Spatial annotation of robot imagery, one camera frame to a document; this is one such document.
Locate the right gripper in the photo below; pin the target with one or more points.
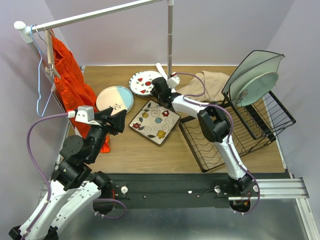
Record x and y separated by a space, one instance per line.
152 92

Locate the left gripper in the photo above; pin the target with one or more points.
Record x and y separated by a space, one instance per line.
117 120

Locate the cream and teal plate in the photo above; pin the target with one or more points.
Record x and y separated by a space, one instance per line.
117 97

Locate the white blue rimmed plate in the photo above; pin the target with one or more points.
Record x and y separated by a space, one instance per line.
143 79

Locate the square leaf pattern plate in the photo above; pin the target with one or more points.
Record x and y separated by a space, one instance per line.
154 122

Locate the blue striped white plate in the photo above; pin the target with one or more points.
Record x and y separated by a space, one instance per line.
141 92

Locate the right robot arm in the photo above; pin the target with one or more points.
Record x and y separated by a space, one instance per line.
216 125

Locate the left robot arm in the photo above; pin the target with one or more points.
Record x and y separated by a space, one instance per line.
73 186

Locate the white clothes rack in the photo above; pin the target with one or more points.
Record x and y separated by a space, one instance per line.
91 33

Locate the beige cloth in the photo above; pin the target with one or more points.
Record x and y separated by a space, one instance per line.
206 87

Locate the orange garment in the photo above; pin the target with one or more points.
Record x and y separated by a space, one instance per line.
70 86

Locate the large square green plate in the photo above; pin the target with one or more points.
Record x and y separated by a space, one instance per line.
256 63

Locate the wooden clip hanger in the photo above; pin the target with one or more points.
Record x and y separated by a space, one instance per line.
51 69

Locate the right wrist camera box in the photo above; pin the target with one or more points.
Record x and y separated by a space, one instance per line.
173 80

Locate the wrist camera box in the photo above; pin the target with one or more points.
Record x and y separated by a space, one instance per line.
83 114
173 80

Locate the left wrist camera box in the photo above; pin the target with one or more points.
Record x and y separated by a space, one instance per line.
83 114

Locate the blue wire hanger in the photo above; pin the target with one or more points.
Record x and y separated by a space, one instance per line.
41 73

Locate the black mounting rail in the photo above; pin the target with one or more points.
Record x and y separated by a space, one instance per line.
177 190

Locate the black wire dish rack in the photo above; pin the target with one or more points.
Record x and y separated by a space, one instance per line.
255 136

